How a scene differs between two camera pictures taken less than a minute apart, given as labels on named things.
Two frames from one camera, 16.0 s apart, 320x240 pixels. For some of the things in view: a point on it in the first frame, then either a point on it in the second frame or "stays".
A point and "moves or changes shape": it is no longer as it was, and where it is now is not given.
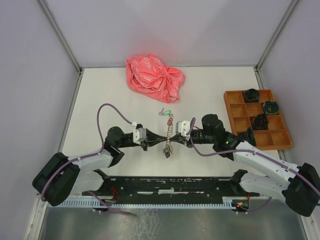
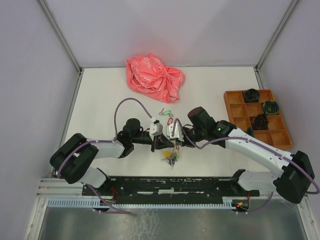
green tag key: [167, 112] stays
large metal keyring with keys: [168, 149] moves or changes shape
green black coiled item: [270, 107] stays
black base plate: [151, 189] stays
